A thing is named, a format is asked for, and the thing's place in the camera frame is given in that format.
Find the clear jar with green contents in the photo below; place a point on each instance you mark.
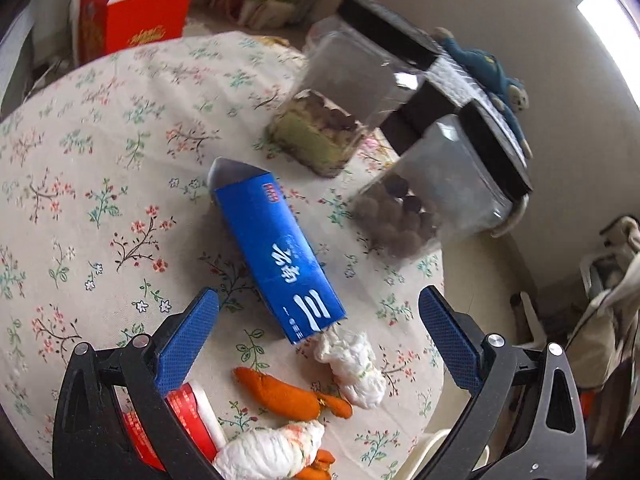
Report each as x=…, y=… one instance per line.
x=345, y=80

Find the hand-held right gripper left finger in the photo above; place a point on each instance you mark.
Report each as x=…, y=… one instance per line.
x=187, y=340

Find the stained tissue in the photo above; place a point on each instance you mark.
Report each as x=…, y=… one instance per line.
x=265, y=452

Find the blue carton box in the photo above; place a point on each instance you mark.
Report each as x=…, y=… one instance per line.
x=280, y=250

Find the large orange peel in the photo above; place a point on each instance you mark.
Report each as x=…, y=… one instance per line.
x=280, y=395

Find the white trash bin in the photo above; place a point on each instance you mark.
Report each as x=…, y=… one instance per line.
x=425, y=450

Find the beige blanket with dark trim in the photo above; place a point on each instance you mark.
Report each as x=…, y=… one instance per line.
x=610, y=310

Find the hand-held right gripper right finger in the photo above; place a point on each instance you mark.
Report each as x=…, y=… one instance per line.
x=450, y=340

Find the red gift box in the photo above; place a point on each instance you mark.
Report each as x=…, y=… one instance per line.
x=135, y=15

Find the clear jar with brown balls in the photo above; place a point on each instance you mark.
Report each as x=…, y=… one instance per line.
x=440, y=190

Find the blue stuffed monkey toy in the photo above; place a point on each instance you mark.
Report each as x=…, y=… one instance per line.
x=485, y=72

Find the red snack packet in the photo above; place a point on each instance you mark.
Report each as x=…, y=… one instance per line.
x=187, y=410

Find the white tissue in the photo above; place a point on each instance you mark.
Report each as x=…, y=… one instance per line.
x=355, y=365

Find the striped quilted cover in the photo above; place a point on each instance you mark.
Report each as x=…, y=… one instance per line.
x=457, y=82

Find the wide window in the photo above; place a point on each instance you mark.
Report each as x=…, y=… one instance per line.
x=607, y=15

